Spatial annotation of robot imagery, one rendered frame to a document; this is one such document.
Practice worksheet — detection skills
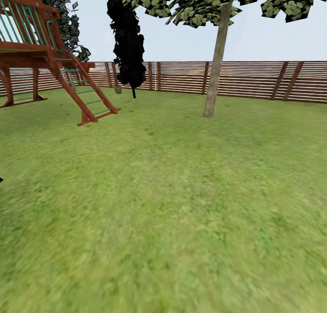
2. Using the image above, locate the wicker basket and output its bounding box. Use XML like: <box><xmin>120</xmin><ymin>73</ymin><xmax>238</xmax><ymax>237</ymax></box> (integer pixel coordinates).
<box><xmin>114</xmin><ymin>86</ymin><xmax>121</xmax><ymax>94</ymax></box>

